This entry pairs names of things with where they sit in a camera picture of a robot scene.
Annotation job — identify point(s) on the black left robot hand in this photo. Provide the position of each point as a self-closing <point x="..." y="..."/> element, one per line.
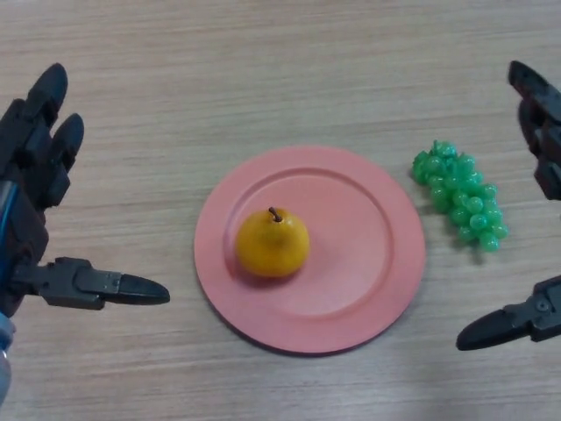
<point x="26" y="210"/>

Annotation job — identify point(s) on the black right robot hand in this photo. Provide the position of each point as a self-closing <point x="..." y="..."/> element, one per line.
<point x="548" y="140"/>

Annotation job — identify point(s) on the yellow pear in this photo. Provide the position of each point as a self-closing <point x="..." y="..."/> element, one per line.
<point x="271" y="245"/>

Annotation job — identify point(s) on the pink round plate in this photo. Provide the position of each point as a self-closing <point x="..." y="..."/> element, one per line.
<point x="350" y="263"/>

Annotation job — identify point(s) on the green grape bunch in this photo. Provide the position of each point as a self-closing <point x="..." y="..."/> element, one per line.
<point x="462" y="193"/>

